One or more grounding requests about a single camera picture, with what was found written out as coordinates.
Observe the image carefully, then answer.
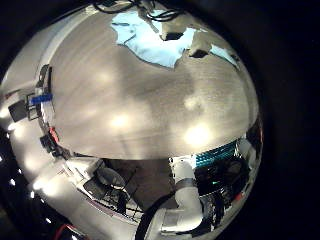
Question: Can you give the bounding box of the blue clamp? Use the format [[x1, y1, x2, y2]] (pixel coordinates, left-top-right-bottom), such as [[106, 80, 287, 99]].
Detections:
[[30, 93, 54, 105]]

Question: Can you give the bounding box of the light blue cloth garment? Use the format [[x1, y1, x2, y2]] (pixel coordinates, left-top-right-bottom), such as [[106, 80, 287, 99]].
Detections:
[[110, 9, 238, 69]]

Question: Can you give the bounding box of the teal cable bundle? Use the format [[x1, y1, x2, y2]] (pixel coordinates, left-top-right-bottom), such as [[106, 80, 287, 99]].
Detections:
[[194, 141, 240, 168]]

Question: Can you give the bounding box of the red cable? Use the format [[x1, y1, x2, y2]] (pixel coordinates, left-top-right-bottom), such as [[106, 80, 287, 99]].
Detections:
[[54, 222, 83, 240]]

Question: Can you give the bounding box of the black box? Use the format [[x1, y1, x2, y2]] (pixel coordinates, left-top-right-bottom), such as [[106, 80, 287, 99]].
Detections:
[[7, 99, 28, 123]]

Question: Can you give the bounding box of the dark office chair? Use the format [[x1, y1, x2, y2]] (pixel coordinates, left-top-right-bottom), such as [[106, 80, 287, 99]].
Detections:
[[83, 165, 138, 215]]

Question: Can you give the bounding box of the small red object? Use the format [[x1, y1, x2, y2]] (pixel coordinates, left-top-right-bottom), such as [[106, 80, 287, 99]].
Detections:
[[48, 126, 61, 143]]

